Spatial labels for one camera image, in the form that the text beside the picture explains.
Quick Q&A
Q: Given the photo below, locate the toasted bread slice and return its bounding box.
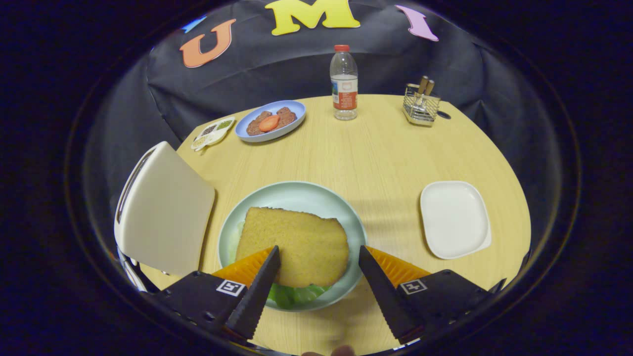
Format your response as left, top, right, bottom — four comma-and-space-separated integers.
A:
234, 207, 350, 289

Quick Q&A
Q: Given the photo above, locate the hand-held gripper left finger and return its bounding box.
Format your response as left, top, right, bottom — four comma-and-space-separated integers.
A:
141, 245, 281, 342

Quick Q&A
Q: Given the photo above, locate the metal wire utensil holder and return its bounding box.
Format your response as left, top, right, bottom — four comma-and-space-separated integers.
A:
402, 83, 442, 128

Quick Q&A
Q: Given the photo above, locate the green lettuce leaf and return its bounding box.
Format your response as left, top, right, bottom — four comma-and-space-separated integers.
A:
228, 220, 332, 310

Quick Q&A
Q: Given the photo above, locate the white square plate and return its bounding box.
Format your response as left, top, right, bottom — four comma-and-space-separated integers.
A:
419, 180, 492, 260

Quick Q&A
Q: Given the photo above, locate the white divided spice dish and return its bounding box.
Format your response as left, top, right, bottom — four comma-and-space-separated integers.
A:
191, 117, 236, 152

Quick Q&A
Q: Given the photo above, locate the white metal frame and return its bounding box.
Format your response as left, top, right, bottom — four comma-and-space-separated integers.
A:
116, 247, 149, 292

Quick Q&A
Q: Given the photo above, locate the black backdrop cloth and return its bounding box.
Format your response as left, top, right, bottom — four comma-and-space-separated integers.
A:
84, 0, 554, 238

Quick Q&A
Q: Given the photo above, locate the white toaster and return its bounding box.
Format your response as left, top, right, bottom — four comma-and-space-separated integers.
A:
114, 141, 217, 277

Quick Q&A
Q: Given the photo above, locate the blue plate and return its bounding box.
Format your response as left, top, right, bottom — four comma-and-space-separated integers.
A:
235, 100, 307, 143

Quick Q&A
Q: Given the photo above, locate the pale green round plate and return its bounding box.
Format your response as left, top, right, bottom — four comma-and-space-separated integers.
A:
218, 181, 368, 312

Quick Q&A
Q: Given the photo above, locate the clear plastic water bottle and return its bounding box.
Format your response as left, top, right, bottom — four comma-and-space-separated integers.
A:
330, 44, 359, 121

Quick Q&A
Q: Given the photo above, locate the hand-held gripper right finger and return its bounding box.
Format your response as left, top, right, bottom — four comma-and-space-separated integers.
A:
358, 245, 507, 345

